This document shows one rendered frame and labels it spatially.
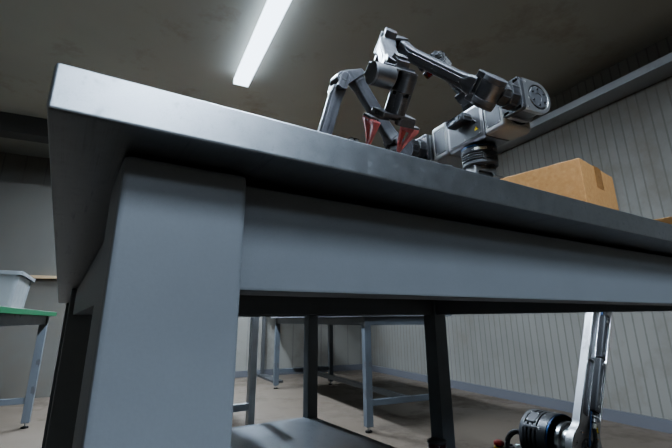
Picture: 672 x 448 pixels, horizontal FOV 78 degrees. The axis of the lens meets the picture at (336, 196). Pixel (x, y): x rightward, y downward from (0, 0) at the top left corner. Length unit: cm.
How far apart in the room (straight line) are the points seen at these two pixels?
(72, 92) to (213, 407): 14
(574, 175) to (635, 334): 271
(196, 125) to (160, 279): 7
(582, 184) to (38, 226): 521
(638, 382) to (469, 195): 362
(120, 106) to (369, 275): 17
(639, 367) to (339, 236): 364
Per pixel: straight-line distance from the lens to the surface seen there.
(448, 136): 179
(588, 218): 41
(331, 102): 168
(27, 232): 558
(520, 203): 33
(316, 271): 25
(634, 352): 384
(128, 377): 21
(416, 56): 152
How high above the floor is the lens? 73
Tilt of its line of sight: 17 degrees up
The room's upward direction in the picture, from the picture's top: straight up
